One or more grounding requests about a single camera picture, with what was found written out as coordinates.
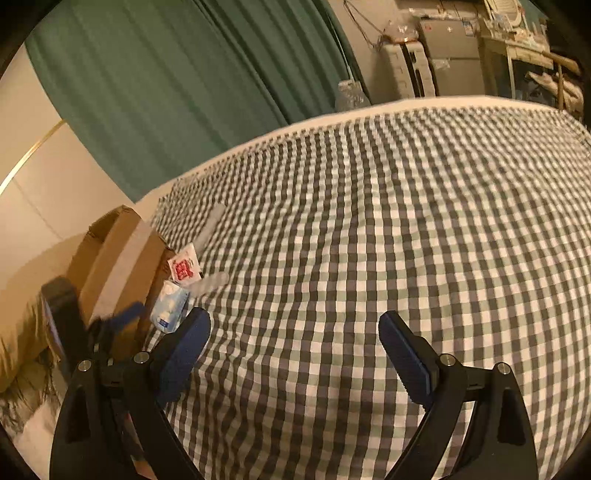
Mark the clear plastic comb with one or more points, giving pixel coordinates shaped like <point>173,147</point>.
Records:
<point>209,227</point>

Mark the grey mini fridge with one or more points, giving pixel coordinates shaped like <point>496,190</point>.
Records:
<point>453,51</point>

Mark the white red sachet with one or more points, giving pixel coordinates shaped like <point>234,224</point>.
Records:
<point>184,266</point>

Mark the blue cloud tissue pack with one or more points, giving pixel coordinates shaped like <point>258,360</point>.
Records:
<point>168,307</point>

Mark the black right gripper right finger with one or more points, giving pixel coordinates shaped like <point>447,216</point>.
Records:
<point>499,442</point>

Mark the green white checkered cloth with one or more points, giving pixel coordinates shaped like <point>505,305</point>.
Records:
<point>472,223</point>

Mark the white dressing table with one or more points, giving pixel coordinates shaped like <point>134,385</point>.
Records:
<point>496,42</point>

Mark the green curtain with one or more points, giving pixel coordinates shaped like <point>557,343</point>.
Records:
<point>153,89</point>

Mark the large clear water bottle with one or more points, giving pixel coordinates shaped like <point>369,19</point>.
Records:
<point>350,96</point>

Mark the white drawer cabinet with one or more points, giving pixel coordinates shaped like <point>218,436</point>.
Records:
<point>409,70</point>

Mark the brown cardboard box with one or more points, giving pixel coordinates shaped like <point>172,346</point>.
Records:
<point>119,260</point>

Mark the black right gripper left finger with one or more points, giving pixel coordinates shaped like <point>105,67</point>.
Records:
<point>105,396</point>

